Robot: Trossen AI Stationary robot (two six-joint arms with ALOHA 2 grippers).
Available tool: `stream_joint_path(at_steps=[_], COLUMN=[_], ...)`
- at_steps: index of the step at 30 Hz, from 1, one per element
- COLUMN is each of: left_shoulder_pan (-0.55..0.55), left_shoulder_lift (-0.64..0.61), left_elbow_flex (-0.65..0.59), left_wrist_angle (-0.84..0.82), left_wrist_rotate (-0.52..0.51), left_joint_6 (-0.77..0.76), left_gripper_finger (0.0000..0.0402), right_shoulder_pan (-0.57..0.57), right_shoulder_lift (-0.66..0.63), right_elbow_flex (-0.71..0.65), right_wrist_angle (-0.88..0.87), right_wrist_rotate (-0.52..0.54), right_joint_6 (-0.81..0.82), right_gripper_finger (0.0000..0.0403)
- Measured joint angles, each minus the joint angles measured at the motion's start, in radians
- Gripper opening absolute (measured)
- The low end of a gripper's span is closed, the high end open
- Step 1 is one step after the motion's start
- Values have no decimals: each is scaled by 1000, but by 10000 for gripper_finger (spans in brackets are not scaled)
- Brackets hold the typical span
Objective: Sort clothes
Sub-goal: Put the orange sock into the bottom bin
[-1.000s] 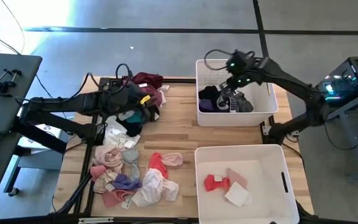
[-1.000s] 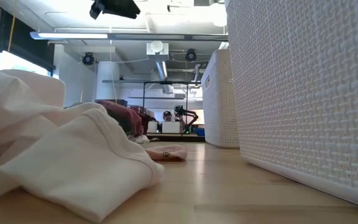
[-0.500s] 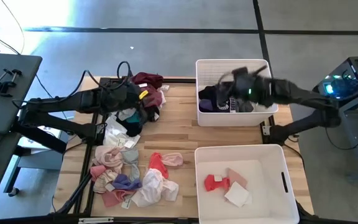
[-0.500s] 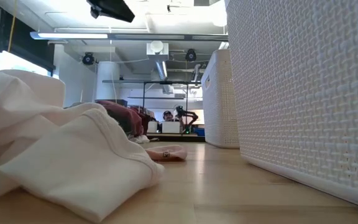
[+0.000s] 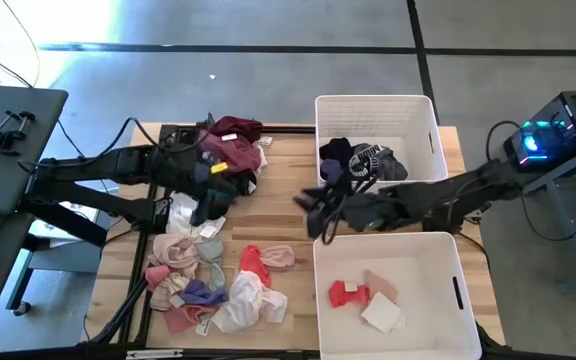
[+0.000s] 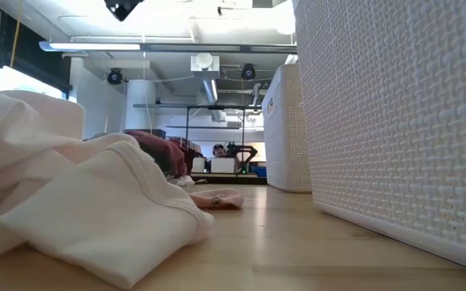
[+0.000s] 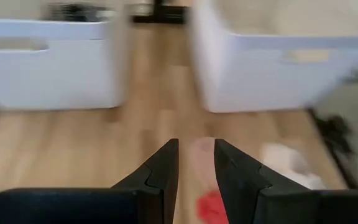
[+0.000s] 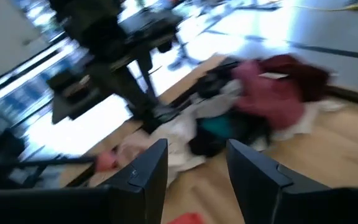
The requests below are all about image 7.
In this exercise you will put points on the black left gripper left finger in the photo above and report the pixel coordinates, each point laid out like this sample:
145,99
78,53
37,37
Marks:
160,186

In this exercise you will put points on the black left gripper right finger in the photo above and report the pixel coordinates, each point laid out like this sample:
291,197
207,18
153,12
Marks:
238,186

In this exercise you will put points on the pink garment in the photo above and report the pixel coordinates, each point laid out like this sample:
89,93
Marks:
202,161

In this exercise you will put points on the white garment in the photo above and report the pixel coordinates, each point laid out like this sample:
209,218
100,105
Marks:
281,158

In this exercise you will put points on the white woven laundry basket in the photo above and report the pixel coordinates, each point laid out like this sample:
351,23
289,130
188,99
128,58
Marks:
42,71
275,77

